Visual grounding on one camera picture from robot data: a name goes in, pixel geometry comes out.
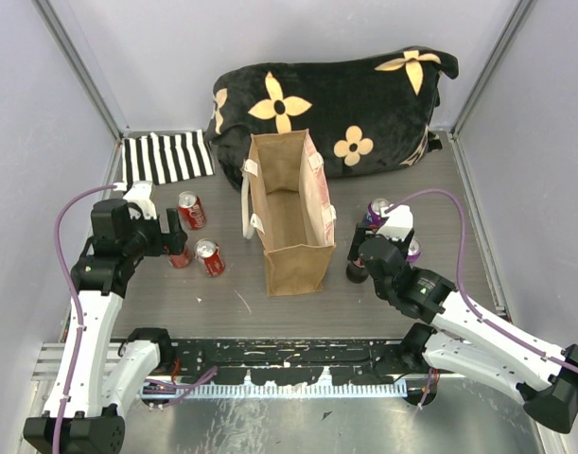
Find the red cola can right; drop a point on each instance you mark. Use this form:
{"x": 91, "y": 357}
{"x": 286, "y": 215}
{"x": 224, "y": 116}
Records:
{"x": 208, "y": 254}

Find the red cola can left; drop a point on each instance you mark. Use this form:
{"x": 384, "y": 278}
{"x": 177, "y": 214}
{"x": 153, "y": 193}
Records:
{"x": 180, "y": 260}

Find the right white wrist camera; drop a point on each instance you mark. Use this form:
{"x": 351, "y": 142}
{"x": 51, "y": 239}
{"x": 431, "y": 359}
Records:
{"x": 397, "y": 222}

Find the brown jute canvas bag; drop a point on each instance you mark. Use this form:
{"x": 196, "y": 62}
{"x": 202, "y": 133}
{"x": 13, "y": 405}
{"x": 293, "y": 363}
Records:
{"x": 285, "y": 202}

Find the purple grape can middle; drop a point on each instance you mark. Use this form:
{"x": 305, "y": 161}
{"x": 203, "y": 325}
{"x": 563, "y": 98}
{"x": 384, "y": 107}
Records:
{"x": 414, "y": 250}

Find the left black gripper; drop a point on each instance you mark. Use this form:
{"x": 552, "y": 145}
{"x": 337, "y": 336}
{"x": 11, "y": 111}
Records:
{"x": 172, "y": 242}

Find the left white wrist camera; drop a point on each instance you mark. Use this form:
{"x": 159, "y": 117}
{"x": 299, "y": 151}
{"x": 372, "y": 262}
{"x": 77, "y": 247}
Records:
{"x": 139, "y": 200}

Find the black white striped cloth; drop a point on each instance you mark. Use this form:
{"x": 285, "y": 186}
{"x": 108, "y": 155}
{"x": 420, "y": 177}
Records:
{"x": 166, "y": 158}

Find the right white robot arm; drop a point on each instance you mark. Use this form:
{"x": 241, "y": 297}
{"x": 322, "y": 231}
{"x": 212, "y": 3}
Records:
{"x": 462, "y": 337}

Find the purple grape can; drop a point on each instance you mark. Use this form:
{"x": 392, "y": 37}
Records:
{"x": 373, "y": 215}
{"x": 414, "y": 250}

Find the glass cola bottle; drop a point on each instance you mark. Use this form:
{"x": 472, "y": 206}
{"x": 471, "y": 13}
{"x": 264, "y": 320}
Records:
{"x": 355, "y": 269}

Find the purple grape can back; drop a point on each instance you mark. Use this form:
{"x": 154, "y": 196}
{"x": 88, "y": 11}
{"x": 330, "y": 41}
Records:
{"x": 373, "y": 215}

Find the black flower-pattern pillow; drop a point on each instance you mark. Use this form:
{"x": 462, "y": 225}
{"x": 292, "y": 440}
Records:
{"x": 364, "y": 116}

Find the red cola can back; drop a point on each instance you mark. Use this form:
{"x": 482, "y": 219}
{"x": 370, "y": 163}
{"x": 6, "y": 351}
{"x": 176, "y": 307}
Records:
{"x": 190, "y": 208}

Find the red cola can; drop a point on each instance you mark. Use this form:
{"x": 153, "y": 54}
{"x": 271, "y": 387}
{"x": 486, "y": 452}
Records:
{"x": 180, "y": 260}
{"x": 190, "y": 208}
{"x": 208, "y": 254}

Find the aluminium rail frame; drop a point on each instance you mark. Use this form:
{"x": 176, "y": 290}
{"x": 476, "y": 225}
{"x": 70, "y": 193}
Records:
{"x": 156, "y": 386}

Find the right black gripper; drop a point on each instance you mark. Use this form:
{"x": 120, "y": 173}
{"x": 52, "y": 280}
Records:
{"x": 361, "y": 231}

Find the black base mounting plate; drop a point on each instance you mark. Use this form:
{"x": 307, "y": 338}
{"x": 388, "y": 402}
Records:
{"x": 291, "y": 362}

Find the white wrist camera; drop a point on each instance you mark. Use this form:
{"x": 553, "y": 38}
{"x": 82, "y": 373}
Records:
{"x": 139, "y": 200}
{"x": 397, "y": 222}

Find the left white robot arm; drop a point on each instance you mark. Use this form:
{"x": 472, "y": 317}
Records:
{"x": 86, "y": 409}

